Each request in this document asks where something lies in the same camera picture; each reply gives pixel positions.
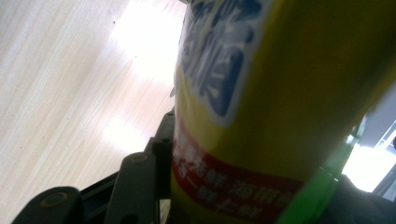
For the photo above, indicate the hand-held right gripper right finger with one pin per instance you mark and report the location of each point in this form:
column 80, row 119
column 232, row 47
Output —
column 358, row 208

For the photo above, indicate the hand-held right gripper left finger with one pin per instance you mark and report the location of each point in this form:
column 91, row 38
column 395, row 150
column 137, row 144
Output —
column 163, row 168

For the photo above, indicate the yellow seasoning pouch green cap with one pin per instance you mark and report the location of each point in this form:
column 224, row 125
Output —
column 280, row 109

